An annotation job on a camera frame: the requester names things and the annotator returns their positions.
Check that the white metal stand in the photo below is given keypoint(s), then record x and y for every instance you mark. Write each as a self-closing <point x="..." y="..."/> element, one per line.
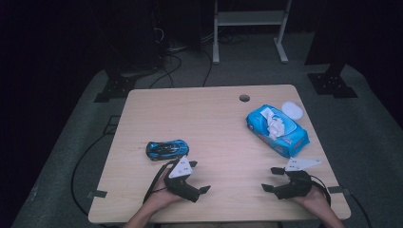
<point x="250" y="17"/>

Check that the blue wet wipes pack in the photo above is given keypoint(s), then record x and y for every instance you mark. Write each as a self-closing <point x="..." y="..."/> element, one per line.
<point x="294" y="136"/>

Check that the white round lid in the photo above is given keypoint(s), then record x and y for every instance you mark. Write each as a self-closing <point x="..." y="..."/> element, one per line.
<point x="292" y="110"/>

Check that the grey tape strip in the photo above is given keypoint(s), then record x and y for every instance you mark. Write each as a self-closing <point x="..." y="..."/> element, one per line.
<point x="97" y="193"/>
<point x="337" y="190"/>

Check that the person's right hand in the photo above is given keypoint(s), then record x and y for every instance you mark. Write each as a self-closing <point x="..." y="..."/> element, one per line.
<point x="312" y="198"/>

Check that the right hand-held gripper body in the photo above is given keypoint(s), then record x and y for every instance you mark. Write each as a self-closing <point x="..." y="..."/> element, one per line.
<point x="294" y="186"/>

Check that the black stand base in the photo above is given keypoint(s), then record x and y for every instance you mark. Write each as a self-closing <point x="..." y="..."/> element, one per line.
<point x="331" y="84"/>
<point x="115" y="87"/>

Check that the person's left hand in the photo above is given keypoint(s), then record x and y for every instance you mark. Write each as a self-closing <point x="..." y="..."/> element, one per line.
<point x="158" y="198"/>

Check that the blue toy car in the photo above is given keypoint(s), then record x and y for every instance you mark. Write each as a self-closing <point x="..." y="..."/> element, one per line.
<point x="167" y="148"/>

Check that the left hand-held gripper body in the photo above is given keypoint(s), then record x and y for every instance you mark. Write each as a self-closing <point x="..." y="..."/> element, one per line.
<point x="180" y="186"/>

